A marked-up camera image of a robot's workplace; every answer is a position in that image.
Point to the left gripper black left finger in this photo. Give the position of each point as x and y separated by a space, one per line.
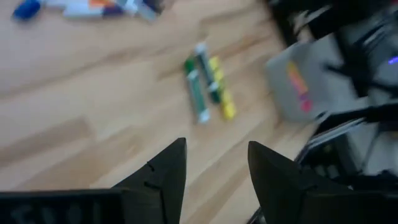
155 199

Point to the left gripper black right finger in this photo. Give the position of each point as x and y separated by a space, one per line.
280 193

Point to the dark green marker white caps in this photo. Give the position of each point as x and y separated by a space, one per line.
206 74

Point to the orange cap thin marker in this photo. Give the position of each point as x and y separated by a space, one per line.
101 3

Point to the blue cap thin marker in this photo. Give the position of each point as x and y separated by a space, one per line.
27 8

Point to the translucent grey plastic bin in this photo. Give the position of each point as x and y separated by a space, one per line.
280 93

